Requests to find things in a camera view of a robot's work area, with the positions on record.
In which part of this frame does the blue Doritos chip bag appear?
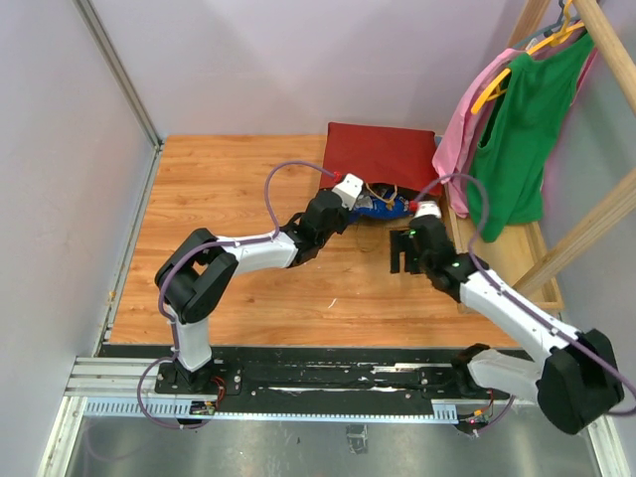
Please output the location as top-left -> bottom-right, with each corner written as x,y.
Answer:
349,193 -> 409,224

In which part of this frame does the red brown paper bag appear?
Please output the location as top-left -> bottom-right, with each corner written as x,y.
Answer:
323,122 -> 438,202

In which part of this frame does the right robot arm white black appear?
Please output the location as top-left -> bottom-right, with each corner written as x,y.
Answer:
400,215 -> 626,434

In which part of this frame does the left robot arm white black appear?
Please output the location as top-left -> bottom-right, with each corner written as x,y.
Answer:
155,181 -> 363,394

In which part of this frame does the pink shirt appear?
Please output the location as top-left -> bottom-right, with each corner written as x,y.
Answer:
432,48 -> 597,219

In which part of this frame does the wooden clothes rack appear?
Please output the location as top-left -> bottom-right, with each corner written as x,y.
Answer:
441,0 -> 636,315

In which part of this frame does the green shirt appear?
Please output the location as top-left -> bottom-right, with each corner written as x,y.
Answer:
470,32 -> 594,242

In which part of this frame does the yellow clothes hanger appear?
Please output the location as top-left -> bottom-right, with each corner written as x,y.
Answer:
470,0 -> 584,115

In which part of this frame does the grey clothes hanger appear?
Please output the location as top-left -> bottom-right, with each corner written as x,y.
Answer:
511,0 -> 584,55

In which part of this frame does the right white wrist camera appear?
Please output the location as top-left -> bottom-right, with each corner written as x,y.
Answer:
411,200 -> 442,219

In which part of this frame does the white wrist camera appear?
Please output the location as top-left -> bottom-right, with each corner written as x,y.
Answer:
332,173 -> 365,211
411,200 -> 442,219

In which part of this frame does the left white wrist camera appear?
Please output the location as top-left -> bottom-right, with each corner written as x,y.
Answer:
332,173 -> 365,211

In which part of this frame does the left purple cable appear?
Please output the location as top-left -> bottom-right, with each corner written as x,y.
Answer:
136,160 -> 344,431

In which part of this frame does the purple cable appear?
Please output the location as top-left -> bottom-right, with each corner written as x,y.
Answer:
136,160 -> 344,431
409,172 -> 636,437

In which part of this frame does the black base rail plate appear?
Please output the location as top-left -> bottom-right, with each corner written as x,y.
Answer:
65,344 -> 548,424

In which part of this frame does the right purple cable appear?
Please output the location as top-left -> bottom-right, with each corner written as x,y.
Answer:
409,172 -> 636,437

